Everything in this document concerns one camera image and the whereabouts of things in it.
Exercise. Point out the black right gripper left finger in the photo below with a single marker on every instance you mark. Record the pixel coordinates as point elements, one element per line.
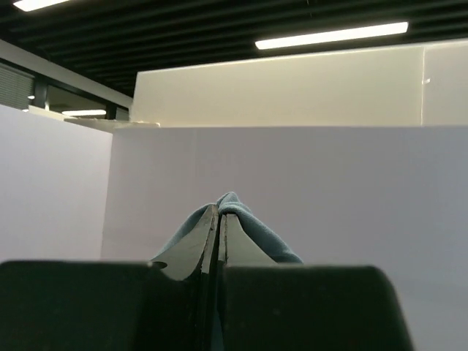
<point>166,303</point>

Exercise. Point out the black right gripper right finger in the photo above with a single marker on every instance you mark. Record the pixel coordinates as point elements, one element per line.
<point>266,305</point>

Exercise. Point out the blue-grey t-shirt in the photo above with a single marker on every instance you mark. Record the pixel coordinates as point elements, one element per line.
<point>252,226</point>

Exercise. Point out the ceiling light strip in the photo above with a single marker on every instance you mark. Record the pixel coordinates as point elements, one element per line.
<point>381,30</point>

